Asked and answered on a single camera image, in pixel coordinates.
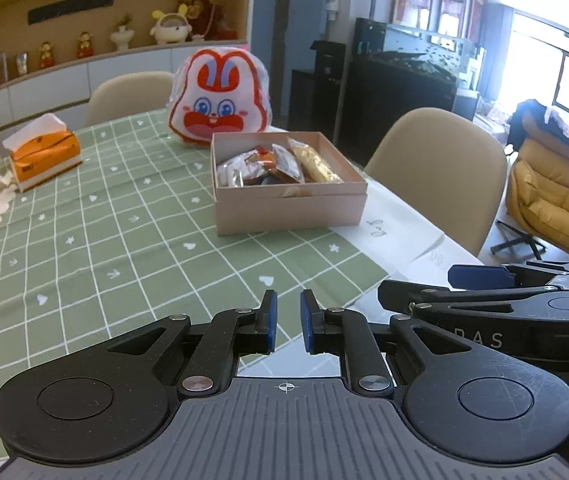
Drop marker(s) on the red white rabbit face bag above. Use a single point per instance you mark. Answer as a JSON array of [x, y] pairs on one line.
[[219, 110]]

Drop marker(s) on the green checked tablecloth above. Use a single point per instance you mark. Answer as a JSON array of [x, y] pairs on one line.
[[114, 240]]

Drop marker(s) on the yellow lounge chair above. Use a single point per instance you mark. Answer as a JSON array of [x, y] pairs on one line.
[[549, 210]]

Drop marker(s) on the wooden wall shelf cabinet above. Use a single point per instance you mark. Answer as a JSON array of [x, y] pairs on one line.
[[139, 17]]

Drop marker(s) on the white wall dispenser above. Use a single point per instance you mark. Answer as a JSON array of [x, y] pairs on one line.
[[333, 2]]

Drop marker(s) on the red gold figurine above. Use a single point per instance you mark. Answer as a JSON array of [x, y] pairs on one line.
[[86, 46], [47, 56]]

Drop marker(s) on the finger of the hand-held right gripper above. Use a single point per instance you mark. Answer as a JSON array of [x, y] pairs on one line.
[[439, 296], [479, 276]]

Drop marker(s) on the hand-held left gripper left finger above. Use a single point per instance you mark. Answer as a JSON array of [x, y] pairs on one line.
[[269, 322]]

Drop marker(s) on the brown monkey plush toy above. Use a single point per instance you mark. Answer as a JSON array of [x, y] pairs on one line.
[[209, 15]]

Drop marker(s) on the black fish tank cabinet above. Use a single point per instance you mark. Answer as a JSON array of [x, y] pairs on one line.
[[394, 97]]

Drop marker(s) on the white vase with plant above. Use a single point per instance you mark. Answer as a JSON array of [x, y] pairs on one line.
[[122, 37]]

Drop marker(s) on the blue cartoon snack packet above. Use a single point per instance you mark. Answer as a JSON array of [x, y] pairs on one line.
[[267, 180]]

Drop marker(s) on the fish tank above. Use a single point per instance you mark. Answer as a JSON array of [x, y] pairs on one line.
[[404, 42]]

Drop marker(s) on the yellow pastry packet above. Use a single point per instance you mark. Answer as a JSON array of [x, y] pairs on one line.
[[317, 162]]

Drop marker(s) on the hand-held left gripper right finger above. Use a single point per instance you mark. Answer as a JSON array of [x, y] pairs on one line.
[[308, 322]]

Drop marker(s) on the white rabbit plush toy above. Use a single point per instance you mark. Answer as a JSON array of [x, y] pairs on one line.
[[168, 27]]

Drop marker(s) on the clear glass cup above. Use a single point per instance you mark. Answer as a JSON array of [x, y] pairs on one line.
[[2, 69], [21, 65]]

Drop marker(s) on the grey bin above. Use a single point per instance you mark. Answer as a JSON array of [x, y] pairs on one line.
[[465, 105]]

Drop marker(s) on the light sofa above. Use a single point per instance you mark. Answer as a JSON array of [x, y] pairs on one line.
[[492, 120]]

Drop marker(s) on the dark jacket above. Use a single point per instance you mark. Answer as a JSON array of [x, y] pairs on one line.
[[529, 125]]

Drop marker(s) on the pink cardboard box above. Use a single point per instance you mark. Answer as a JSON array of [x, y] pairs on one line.
[[289, 210]]

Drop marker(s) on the orange tissue box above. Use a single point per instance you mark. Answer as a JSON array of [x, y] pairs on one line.
[[44, 159]]

